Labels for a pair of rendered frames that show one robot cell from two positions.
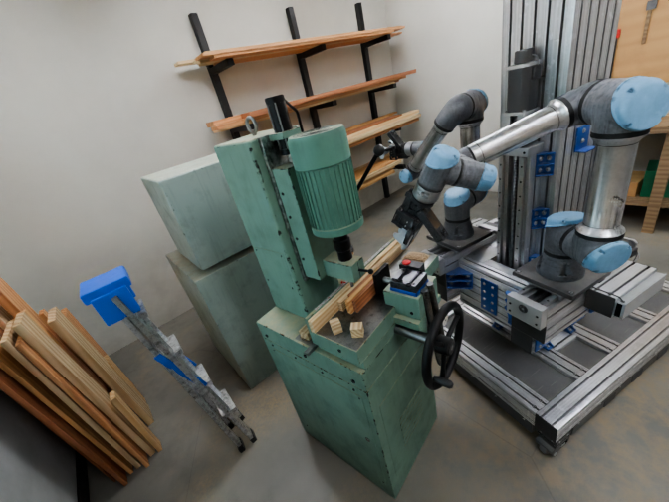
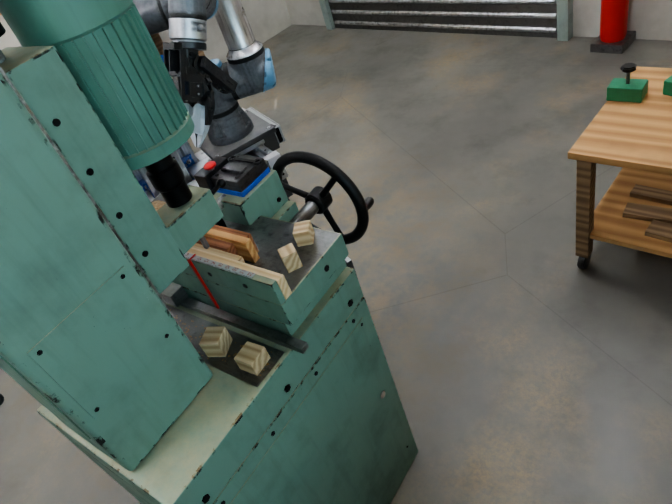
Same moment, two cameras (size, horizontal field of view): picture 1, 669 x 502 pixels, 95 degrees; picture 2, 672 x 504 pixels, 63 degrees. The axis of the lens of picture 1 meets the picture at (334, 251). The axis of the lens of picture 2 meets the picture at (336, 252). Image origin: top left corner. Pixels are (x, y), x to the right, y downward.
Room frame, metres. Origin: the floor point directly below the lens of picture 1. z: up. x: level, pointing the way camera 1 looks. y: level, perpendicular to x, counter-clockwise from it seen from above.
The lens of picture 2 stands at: (0.69, 0.90, 1.58)
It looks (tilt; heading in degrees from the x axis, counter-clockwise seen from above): 39 degrees down; 271
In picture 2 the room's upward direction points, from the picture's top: 20 degrees counter-clockwise
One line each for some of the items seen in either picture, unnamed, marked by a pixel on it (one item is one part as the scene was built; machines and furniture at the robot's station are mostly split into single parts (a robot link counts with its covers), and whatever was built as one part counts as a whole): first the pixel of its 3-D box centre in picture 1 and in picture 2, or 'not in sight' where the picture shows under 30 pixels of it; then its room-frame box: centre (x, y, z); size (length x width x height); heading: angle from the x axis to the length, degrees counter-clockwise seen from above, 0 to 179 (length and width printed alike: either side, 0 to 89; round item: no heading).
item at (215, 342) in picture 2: not in sight; (216, 341); (0.99, 0.10, 0.82); 0.04 x 0.04 x 0.04; 66
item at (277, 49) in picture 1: (334, 129); not in sight; (3.66, -0.33, 1.20); 2.71 x 0.56 x 2.40; 125
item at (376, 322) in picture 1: (391, 297); (228, 235); (0.93, -0.17, 0.87); 0.61 x 0.30 x 0.06; 134
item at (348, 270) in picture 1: (344, 267); (183, 224); (0.97, -0.02, 1.03); 0.14 x 0.07 x 0.09; 44
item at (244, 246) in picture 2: (366, 289); (214, 240); (0.94, -0.08, 0.93); 0.23 x 0.02 x 0.06; 134
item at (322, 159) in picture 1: (328, 182); (101, 63); (0.95, -0.03, 1.35); 0.18 x 0.18 x 0.31
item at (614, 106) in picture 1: (607, 184); (225, 4); (0.77, -0.80, 1.19); 0.15 x 0.12 x 0.55; 175
